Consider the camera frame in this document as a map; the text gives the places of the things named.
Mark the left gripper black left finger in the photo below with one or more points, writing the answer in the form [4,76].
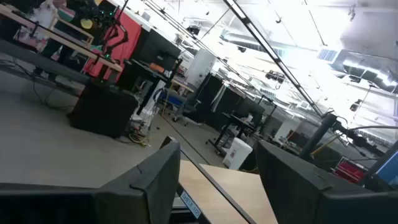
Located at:
[149,186]

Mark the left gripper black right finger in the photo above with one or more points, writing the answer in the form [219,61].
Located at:
[295,193]

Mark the black background robot arm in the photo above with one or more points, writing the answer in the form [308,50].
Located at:
[126,36]

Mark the white shelf label sticker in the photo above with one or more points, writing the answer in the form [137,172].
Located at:
[190,203]

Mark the red storage bin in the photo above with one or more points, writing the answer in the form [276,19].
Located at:
[349,171]

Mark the white floor box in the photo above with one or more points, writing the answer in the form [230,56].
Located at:
[237,154]

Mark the blue chair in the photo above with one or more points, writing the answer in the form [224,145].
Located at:
[172,99]

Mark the black floor cabinet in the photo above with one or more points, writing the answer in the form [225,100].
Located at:
[102,109]

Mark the small black table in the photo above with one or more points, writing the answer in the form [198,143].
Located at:
[236,119]

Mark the monitor with blue screen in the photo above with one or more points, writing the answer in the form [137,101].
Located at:
[390,169]

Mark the black partition panel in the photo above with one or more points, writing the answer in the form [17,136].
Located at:
[206,90]

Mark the orange box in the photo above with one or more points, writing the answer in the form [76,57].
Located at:
[157,67]

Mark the black desk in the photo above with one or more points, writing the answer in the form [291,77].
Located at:
[136,67]

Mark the white pillar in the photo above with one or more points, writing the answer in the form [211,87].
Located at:
[200,68]

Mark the large black monitor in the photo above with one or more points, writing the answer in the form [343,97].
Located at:
[155,49]

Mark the red partition panel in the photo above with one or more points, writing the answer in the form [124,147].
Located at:
[130,40]

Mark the person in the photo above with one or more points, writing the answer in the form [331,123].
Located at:
[53,49]

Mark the long wooden table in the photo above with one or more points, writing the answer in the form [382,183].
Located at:
[62,40]

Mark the yellow bowl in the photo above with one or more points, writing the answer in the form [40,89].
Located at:
[86,24]

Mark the teal bowl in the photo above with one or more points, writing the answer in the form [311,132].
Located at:
[66,14]

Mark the wooden shelf with black frame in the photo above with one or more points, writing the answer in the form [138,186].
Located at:
[236,193]

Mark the black frame post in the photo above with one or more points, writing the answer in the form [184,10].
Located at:
[317,137]

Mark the black overhead frame bar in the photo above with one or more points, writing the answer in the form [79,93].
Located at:
[273,56]

